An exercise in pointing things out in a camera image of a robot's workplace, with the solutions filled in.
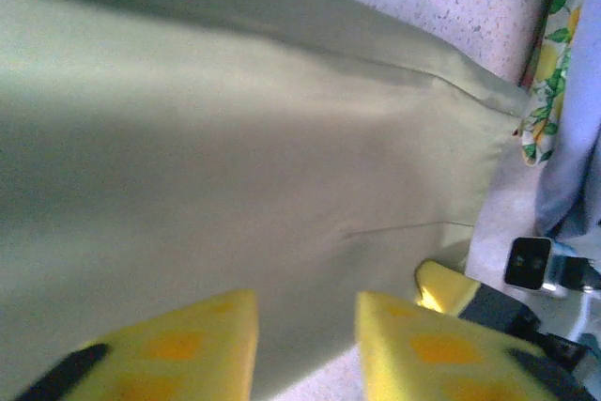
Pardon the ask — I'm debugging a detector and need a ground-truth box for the beige skirt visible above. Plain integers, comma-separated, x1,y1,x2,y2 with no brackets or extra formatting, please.
0,0,530,401

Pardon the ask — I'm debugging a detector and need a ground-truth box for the lavender skirt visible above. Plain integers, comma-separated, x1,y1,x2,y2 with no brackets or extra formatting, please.
534,0,601,245

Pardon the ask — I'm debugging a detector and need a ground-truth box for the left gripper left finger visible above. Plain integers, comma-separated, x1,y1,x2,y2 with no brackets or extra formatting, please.
13,290,259,401

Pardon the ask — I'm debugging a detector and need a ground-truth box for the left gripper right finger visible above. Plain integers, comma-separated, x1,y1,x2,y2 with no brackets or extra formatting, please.
354,291,588,401

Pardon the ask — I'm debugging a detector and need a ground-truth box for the lemon print skirt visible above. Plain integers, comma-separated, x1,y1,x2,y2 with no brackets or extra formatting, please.
514,0,601,167

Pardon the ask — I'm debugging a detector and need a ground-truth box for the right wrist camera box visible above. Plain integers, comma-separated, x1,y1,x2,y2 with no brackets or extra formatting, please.
504,236,572,300

